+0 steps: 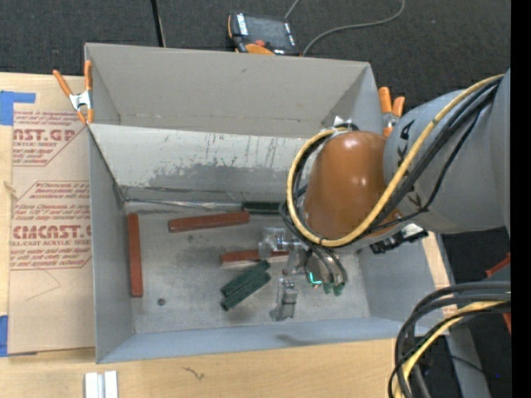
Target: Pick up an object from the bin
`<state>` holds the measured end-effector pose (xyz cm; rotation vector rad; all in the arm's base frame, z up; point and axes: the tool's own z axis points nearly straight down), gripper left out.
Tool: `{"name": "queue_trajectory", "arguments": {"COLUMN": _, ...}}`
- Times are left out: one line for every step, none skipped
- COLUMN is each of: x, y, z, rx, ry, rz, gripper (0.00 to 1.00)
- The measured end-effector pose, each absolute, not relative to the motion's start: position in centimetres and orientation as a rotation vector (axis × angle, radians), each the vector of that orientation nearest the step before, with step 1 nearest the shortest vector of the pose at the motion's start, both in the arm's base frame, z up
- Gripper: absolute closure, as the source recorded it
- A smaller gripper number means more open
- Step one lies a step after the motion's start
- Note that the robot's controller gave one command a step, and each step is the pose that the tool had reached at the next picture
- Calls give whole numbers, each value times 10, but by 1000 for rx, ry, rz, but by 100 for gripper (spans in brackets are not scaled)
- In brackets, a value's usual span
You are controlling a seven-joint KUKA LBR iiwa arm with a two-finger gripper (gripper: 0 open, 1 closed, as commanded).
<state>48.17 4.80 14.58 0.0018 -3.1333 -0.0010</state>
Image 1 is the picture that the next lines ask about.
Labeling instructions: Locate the black cylinder on white bracket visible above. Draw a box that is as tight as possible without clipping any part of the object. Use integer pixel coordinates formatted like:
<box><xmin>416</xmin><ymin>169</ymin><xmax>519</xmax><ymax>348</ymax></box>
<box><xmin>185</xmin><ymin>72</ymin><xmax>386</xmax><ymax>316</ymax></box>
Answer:
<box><xmin>368</xmin><ymin>226</ymin><xmax>429</xmax><ymax>255</ymax></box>

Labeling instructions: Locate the brown cardboard board red print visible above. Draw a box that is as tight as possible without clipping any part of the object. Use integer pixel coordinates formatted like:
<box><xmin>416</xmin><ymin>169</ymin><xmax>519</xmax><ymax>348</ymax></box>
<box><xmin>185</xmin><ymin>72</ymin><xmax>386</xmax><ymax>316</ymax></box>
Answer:
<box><xmin>0</xmin><ymin>71</ymin><xmax>97</xmax><ymax>357</ymax></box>

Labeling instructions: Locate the red-brown flat block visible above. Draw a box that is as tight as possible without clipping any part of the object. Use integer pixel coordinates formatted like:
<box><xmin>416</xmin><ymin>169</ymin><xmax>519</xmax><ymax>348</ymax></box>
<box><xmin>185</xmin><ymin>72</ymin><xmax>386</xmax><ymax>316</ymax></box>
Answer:
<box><xmin>167</xmin><ymin>210</ymin><xmax>251</xmax><ymax>234</ymax></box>
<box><xmin>127</xmin><ymin>212</ymin><xmax>144</xmax><ymax>299</ymax></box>
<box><xmin>219</xmin><ymin>248</ymin><xmax>290</xmax><ymax>267</ymax></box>

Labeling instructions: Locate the grey metal bin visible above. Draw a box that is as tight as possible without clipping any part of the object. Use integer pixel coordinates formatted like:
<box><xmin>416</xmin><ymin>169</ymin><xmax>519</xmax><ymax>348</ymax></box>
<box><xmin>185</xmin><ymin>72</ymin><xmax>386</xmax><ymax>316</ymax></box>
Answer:
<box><xmin>84</xmin><ymin>42</ymin><xmax>433</xmax><ymax>365</ymax></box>

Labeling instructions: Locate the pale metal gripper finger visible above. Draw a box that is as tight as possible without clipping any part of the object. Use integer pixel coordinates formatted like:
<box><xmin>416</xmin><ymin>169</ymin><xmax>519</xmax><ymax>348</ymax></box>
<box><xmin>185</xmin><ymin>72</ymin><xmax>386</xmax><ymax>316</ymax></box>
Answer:
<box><xmin>258</xmin><ymin>227</ymin><xmax>302</xmax><ymax>261</ymax></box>
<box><xmin>270</xmin><ymin>278</ymin><xmax>300</xmax><ymax>323</ymax></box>

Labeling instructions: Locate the dark green flat block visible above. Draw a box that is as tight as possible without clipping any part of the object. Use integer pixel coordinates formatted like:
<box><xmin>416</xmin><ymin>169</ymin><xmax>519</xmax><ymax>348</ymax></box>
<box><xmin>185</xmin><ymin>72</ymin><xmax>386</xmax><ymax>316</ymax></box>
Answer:
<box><xmin>220</xmin><ymin>260</ymin><xmax>271</xmax><ymax>299</ymax></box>
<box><xmin>241</xmin><ymin>201</ymin><xmax>284</xmax><ymax>216</ymax></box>
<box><xmin>219</xmin><ymin>272</ymin><xmax>273</xmax><ymax>312</ymax></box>

